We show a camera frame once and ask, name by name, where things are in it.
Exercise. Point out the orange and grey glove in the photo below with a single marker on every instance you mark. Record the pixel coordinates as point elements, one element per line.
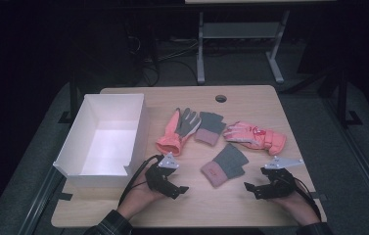
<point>172,133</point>

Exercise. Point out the grey metal stand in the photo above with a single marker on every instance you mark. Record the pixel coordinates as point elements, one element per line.
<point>237,31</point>

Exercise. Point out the person's right hand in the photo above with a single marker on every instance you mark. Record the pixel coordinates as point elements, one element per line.
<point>298,204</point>

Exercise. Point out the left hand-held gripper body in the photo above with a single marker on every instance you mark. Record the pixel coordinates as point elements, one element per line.
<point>159,178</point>

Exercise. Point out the person's left hand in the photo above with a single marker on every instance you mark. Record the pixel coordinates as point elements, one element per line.
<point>139,196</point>

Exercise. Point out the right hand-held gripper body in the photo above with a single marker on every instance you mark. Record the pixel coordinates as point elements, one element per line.
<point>278,184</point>

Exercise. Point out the grey fingerless glove pink cuff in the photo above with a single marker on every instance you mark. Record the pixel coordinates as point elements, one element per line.
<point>226,163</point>
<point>209,125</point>

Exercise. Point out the aluminium rail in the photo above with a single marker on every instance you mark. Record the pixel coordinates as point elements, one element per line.
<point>361,163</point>
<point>38,202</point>

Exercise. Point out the pink and white ski glove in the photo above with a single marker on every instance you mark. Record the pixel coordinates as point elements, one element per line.
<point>257,137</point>

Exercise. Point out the white box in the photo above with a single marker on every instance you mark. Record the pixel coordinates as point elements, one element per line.
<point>113,143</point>

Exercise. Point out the black stand leg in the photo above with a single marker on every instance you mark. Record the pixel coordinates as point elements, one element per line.
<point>343,98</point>
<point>73,98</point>

